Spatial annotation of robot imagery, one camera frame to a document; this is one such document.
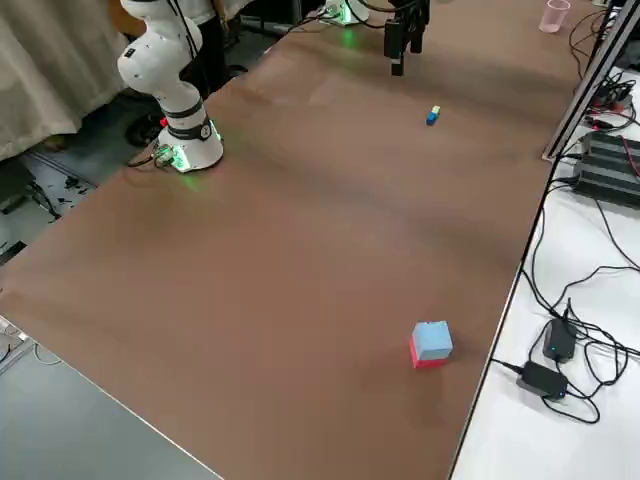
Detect beige curtain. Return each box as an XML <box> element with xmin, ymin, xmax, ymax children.
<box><xmin>0</xmin><ymin>0</ymin><xmax>151</xmax><ymax>162</ymax></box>

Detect person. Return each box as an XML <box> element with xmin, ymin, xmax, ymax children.
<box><xmin>189</xmin><ymin>0</ymin><xmax>232</xmax><ymax>99</ymax></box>

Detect black power adapter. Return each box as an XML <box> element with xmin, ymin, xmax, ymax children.
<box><xmin>515</xmin><ymin>360</ymin><xmax>571</xmax><ymax>401</ymax></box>
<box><xmin>542</xmin><ymin>317</ymin><xmax>579</xmax><ymax>364</ymax></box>

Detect large light blue block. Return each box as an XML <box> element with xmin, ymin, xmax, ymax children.
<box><xmin>412</xmin><ymin>321</ymin><xmax>454</xmax><ymax>362</ymax></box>

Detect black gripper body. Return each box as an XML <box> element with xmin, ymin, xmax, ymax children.
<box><xmin>389</xmin><ymin>0</ymin><xmax>432</xmax><ymax>21</ymax></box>

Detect pink translucent plastic cup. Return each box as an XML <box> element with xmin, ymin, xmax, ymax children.
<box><xmin>539</xmin><ymin>0</ymin><xmax>572</xmax><ymax>34</ymax></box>

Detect aluminium frame post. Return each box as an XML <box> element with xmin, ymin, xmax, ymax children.
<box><xmin>540</xmin><ymin>0</ymin><xmax>640</xmax><ymax>162</ymax></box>

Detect large red block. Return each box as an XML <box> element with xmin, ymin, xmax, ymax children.
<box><xmin>408</xmin><ymin>337</ymin><xmax>451</xmax><ymax>371</ymax></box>

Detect black finned metal box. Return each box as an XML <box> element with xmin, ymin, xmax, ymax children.
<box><xmin>571</xmin><ymin>130</ymin><xmax>640</xmax><ymax>207</ymax></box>

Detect red and black clip leads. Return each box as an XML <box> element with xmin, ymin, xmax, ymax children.
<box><xmin>587</xmin><ymin>69</ymin><xmax>639</xmax><ymax>129</ymax></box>

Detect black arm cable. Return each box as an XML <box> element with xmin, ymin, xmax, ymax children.
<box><xmin>167</xmin><ymin>0</ymin><xmax>209</xmax><ymax>101</ymax></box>

